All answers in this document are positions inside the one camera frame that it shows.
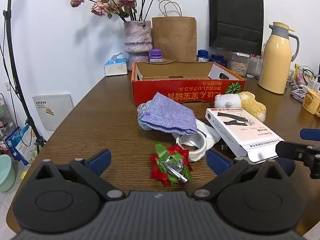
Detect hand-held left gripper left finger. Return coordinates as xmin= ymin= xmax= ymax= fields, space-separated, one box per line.
xmin=35 ymin=149 xmax=125 ymax=202

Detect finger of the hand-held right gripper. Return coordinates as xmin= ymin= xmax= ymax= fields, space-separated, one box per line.
xmin=301 ymin=128 xmax=320 ymax=141
xmin=275 ymin=141 xmax=320 ymax=179

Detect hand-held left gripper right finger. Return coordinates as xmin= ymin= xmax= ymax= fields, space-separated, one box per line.
xmin=191 ymin=149 xmax=285 ymax=202

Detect navy zipper case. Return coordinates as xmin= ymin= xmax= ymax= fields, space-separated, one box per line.
xmin=274 ymin=157 xmax=296 ymax=178

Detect white tape roll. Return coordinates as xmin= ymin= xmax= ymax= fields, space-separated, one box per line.
xmin=176 ymin=132 xmax=207 ymax=162

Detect white carton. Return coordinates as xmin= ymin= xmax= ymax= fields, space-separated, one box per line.
xmin=205 ymin=107 xmax=285 ymax=163

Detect red green ribbon bow clip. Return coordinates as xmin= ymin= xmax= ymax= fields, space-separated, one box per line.
xmin=149 ymin=141 xmax=193 ymax=187

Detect white and yellow plush toy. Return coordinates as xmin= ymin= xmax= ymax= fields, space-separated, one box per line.
xmin=214 ymin=91 xmax=267 ymax=123

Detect purple woven pouch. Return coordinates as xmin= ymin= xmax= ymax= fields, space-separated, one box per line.
xmin=139 ymin=92 xmax=198 ymax=136

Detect red cardboard box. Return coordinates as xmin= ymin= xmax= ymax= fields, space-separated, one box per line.
xmin=132 ymin=61 xmax=246 ymax=106

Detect yellow bear mug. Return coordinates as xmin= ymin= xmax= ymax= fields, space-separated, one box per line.
xmin=302 ymin=89 xmax=320 ymax=118

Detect white charger block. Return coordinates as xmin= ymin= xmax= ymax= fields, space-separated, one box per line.
xmin=307 ymin=76 xmax=320 ymax=92

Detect colourful small ornament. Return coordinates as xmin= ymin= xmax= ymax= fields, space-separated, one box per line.
xmin=294 ymin=64 xmax=314 ymax=85

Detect blue white floor bags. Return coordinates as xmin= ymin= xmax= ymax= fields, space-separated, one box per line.
xmin=5 ymin=125 xmax=38 ymax=167

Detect yellow thermos jug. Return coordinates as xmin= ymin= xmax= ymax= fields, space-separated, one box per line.
xmin=257 ymin=22 xmax=300 ymax=95

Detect clear plastic bottle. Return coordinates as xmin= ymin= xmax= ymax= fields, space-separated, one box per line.
xmin=250 ymin=55 xmax=263 ymax=77

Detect green plastic bucket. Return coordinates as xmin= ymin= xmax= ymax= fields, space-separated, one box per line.
xmin=0 ymin=154 xmax=17 ymax=192

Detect blue white tissue box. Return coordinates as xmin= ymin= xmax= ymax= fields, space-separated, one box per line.
xmin=104 ymin=52 xmax=128 ymax=77

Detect clear container of oats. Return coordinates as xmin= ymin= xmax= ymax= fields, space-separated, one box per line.
xmin=227 ymin=51 xmax=250 ymax=77

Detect blue pill bottle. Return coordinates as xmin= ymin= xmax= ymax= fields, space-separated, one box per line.
xmin=211 ymin=54 xmax=227 ymax=68
xmin=197 ymin=49 xmax=209 ymax=62

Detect purple pill bottle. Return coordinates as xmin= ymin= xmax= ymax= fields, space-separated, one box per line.
xmin=149 ymin=49 xmax=163 ymax=63

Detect pink marbled vase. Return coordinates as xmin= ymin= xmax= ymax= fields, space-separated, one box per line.
xmin=124 ymin=21 xmax=152 ymax=72

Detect black light stand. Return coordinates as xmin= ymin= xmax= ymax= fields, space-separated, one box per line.
xmin=2 ymin=0 xmax=47 ymax=154

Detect black paper bag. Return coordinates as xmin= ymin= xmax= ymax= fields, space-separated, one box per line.
xmin=209 ymin=0 xmax=264 ymax=55

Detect brown paper bag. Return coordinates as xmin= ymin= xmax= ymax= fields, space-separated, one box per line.
xmin=152 ymin=0 xmax=197 ymax=62

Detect pale coiled cable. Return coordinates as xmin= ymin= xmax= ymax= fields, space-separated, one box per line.
xmin=290 ymin=85 xmax=308 ymax=103

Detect white wall panel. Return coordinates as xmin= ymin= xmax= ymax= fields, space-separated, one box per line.
xmin=32 ymin=93 xmax=75 ymax=131

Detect wire storage rack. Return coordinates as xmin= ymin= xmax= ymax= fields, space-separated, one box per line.
xmin=0 ymin=92 xmax=15 ymax=155

